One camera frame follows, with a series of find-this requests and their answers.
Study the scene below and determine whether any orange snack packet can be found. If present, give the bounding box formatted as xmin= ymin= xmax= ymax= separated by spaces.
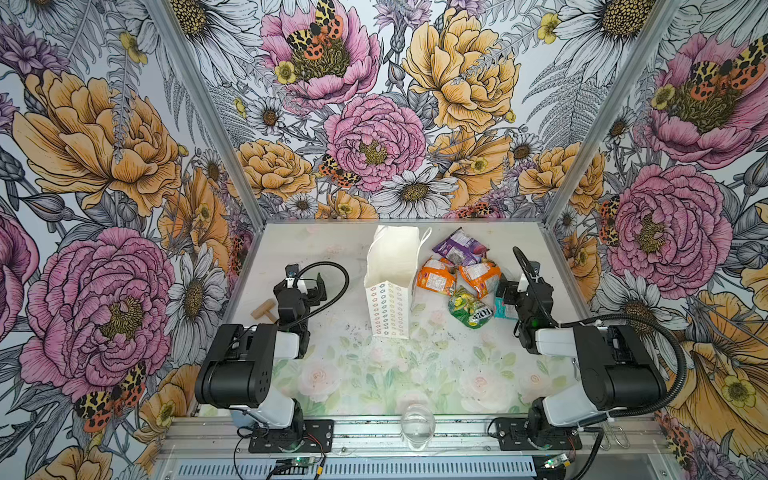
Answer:
xmin=416 ymin=257 xmax=457 ymax=296
xmin=459 ymin=260 xmax=502 ymax=299

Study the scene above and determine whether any green snack packet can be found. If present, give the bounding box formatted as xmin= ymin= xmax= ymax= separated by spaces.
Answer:
xmin=448 ymin=287 xmax=494 ymax=329

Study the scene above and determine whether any white paper bag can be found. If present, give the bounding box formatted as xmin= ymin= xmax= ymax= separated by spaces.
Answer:
xmin=363 ymin=225 xmax=432 ymax=339

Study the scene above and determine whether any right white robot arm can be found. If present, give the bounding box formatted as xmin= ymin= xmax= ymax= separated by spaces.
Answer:
xmin=498 ymin=257 xmax=669 ymax=449

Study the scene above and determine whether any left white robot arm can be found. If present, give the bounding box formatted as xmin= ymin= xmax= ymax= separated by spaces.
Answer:
xmin=194 ymin=264 xmax=327 ymax=431

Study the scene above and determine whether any wooden block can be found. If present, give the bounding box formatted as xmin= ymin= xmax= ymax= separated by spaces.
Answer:
xmin=251 ymin=299 xmax=278 ymax=324

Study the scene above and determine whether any teal snack packet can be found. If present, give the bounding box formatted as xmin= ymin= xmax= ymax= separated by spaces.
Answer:
xmin=494 ymin=294 xmax=518 ymax=320

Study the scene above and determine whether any purple snack packet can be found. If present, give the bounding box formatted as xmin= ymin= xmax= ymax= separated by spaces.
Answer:
xmin=432 ymin=228 xmax=489 ymax=266

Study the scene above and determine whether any clear plastic cup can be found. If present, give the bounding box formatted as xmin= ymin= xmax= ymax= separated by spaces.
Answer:
xmin=400 ymin=404 xmax=436 ymax=451

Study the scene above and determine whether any left black cable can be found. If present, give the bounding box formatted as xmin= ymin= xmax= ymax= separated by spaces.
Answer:
xmin=281 ymin=260 xmax=351 ymax=332

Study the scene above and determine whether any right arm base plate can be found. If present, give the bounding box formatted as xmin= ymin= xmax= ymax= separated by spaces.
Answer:
xmin=486 ymin=417 xmax=583 ymax=451

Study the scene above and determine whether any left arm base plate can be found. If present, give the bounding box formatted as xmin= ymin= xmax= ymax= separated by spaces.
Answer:
xmin=248 ymin=419 xmax=335 ymax=454

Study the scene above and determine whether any aluminium front rail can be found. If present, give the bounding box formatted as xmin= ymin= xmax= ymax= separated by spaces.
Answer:
xmin=158 ymin=414 xmax=669 ymax=460

